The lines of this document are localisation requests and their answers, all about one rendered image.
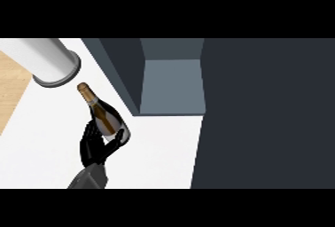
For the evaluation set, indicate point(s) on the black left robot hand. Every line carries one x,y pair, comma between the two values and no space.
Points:
90,147

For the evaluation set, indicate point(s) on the dark grey cabinet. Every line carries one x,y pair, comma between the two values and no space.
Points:
165,85

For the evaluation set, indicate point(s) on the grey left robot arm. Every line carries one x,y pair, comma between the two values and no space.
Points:
90,178

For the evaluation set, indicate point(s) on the dark wine bottle gold neck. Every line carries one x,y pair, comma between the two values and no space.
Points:
106,116

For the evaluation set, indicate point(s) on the white cylinder with grey rim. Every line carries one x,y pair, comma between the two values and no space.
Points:
41,59

